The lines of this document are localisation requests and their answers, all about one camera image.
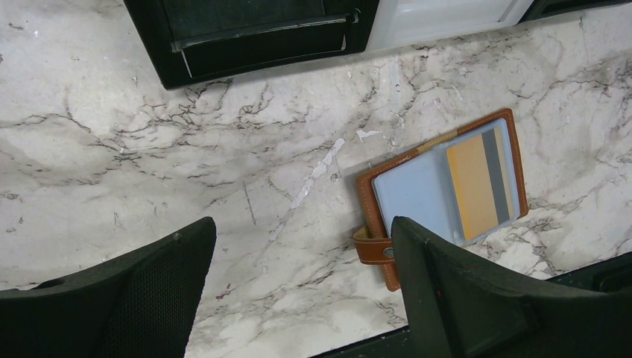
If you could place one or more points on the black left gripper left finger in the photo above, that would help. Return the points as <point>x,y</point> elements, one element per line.
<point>140,304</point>

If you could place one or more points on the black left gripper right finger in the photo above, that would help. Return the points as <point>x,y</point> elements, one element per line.
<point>493,306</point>

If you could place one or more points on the brown leather card holder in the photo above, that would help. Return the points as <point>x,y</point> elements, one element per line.
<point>418,185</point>

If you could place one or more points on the gold card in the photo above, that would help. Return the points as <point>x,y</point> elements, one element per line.
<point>481,180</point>

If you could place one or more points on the black left tray box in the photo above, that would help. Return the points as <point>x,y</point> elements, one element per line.
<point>191,42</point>

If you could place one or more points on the black tray box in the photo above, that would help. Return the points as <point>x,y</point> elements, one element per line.
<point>540,9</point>
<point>191,42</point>

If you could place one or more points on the white middle tray box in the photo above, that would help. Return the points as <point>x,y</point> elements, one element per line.
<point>408,22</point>

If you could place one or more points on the black right tray box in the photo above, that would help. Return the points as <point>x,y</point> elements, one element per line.
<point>540,9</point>

